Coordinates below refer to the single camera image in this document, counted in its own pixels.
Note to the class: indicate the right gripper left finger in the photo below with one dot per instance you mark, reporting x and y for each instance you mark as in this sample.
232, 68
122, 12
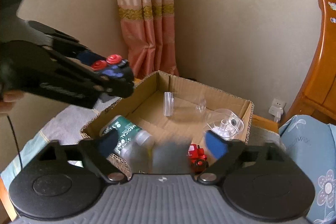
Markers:
95, 154

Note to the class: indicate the black toy car red wheels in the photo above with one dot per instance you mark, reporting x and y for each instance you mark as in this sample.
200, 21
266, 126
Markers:
114, 66

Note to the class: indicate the person left hand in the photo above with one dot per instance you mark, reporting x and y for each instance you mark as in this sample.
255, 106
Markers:
9, 100

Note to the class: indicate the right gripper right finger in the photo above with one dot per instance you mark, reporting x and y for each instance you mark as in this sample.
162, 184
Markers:
225, 152

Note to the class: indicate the pink orange curtain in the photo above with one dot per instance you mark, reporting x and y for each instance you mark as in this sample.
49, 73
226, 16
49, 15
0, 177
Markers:
148, 29

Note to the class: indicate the blue floral pillow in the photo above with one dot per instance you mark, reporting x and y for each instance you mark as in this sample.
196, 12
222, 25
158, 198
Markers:
311, 144

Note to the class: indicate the wooden headboard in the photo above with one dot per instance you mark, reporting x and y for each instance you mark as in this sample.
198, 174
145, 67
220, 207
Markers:
316, 97

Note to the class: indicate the white wall plug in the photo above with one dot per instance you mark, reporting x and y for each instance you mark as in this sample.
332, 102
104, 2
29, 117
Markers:
277, 109

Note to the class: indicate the grey elephant toy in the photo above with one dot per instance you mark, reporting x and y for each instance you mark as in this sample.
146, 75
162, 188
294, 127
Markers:
169, 157

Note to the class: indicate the red toy train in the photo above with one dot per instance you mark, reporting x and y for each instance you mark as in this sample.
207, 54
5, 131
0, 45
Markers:
197, 159

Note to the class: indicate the clear jar happy label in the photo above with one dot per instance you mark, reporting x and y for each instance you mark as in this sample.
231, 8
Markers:
175, 104

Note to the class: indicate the checked blanket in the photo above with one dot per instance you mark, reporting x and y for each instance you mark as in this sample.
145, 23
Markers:
65, 128

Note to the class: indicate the clear jar red label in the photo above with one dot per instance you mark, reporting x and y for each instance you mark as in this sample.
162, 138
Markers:
224, 123

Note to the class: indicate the green medical bottle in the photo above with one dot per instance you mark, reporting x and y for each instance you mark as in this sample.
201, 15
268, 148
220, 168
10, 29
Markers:
129, 134

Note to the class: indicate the open cardboard box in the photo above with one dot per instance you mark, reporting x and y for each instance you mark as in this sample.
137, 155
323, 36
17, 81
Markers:
145, 109

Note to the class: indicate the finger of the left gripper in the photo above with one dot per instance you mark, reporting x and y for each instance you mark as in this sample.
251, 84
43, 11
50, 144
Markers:
67, 45
112, 87

